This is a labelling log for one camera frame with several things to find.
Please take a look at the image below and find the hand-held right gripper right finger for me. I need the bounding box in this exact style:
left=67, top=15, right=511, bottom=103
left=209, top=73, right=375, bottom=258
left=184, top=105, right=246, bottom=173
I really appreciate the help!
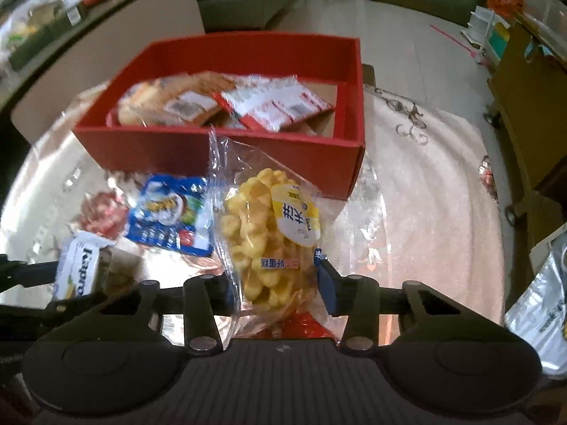
left=316, top=258, right=472, bottom=357

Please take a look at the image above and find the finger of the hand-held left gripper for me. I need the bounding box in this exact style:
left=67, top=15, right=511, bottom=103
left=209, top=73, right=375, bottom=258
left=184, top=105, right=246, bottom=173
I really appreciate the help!
left=0, top=296, right=96, bottom=341
left=0, top=254, right=62, bottom=291

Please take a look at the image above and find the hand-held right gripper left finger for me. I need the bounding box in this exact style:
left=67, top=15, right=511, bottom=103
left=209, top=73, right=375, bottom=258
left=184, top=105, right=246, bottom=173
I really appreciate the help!
left=91, top=274, right=237, bottom=356

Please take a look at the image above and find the white packet black print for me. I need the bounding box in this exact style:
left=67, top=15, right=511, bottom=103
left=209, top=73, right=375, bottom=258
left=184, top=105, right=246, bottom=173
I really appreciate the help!
left=52, top=234, right=143, bottom=302

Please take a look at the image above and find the yellow puffed snack packet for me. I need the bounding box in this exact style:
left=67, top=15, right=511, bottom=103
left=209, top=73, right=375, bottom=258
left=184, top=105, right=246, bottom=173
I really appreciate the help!
left=207, top=126, right=338, bottom=344

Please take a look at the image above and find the red cardboard box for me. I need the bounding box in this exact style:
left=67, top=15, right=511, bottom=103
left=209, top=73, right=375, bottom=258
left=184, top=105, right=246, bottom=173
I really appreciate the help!
left=72, top=36, right=367, bottom=201

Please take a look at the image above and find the red white snack packet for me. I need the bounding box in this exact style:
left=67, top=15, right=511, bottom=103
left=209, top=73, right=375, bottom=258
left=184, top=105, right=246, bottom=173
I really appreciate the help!
left=220, top=74, right=336, bottom=132
left=212, top=92, right=249, bottom=130

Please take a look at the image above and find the steamed cake packet orange label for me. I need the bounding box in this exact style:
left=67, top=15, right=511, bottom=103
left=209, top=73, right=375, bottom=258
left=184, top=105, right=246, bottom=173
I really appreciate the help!
left=117, top=87, right=156, bottom=127

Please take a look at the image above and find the blue snack packet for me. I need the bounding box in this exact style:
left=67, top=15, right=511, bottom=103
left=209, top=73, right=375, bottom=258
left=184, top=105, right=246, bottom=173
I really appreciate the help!
left=124, top=174, right=214, bottom=257

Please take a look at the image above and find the floral tablecloth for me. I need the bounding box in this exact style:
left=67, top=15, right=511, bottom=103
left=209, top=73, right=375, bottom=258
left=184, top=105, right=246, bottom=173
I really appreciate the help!
left=0, top=83, right=509, bottom=356

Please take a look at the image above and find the brown pastry packet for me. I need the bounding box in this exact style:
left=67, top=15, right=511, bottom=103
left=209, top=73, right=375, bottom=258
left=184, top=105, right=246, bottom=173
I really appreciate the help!
left=146, top=72, right=236, bottom=127

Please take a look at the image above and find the silver foil bag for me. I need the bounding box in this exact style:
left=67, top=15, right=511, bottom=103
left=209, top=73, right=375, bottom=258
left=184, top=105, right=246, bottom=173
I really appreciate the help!
left=503, top=248, right=567, bottom=380

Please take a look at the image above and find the green box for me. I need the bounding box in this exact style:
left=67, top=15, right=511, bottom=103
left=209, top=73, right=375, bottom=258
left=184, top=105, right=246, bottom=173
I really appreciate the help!
left=8, top=5, right=88, bottom=70

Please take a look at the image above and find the wooden cabinet on wheels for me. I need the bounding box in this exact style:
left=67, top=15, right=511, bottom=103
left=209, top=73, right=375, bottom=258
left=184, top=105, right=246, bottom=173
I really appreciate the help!
left=484, top=8, right=567, bottom=227

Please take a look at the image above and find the white shelf rack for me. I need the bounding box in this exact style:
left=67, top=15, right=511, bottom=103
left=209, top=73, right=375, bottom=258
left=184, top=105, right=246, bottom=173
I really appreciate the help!
left=460, top=4, right=511, bottom=68

